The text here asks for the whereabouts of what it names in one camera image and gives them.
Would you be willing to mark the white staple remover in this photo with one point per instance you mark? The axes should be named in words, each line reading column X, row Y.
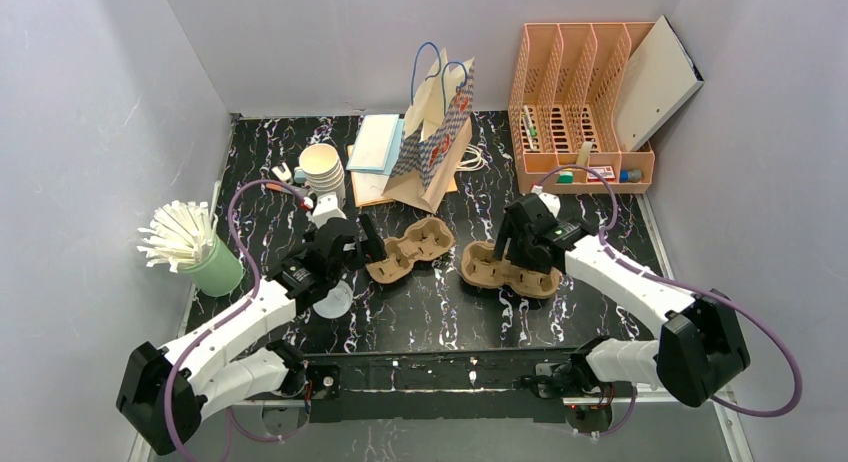
column 282, row 173

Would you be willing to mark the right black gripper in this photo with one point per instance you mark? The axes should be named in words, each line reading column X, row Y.
column 516, row 228

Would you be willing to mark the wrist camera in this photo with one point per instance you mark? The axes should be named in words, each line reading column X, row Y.
column 322, row 208
column 551, row 201

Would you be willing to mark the light blue envelope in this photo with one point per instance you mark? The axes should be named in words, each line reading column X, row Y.
column 377, row 144

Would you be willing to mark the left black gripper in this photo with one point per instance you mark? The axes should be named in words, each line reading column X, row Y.
column 361, row 238

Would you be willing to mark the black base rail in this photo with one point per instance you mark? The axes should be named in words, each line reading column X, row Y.
column 489, row 384

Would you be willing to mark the green cup of straws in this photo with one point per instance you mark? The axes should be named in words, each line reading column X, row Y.
column 183, row 237

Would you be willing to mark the white board binder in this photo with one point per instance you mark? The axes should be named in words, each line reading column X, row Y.
column 660, row 76

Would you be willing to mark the red white small box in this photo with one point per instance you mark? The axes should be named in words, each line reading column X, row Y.
column 598, row 173

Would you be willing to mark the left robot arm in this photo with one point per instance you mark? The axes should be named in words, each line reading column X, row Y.
column 166, row 392

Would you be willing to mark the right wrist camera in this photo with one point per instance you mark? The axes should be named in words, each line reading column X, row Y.
column 551, row 201

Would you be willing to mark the clear plastic cup lid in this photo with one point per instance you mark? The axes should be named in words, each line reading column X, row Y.
column 337, row 303

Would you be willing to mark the peach desk file organizer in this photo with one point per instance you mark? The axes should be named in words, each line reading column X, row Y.
column 564, row 91

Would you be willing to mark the stack of white paper cups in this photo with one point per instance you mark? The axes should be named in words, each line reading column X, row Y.
column 323, row 170

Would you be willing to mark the green eraser block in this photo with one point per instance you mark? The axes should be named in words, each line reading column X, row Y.
column 565, row 177

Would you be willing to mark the blue checkered paper bag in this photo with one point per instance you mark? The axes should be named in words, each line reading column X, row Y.
column 437, row 131

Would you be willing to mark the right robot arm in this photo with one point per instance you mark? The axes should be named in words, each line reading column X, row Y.
column 697, row 345

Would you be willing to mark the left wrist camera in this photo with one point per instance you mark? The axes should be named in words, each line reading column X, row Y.
column 322, row 208

